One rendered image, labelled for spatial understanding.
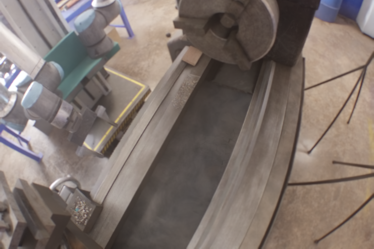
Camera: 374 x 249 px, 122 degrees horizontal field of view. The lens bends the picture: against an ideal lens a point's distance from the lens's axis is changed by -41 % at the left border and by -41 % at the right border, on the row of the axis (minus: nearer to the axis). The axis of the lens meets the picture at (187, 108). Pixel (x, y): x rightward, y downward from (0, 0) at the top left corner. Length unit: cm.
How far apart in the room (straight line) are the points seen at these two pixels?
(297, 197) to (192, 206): 102
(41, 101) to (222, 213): 59
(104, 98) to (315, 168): 183
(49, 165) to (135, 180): 171
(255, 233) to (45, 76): 85
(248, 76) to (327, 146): 113
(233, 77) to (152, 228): 70
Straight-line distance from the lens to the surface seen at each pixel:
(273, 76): 69
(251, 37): 43
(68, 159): 195
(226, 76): 82
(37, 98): 58
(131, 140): 57
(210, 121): 67
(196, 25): 42
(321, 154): 165
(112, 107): 142
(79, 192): 60
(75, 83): 111
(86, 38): 111
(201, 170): 61
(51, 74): 74
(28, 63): 74
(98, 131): 138
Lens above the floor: 132
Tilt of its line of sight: 57 degrees down
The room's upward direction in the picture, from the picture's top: 15 degrees counter-clockwise
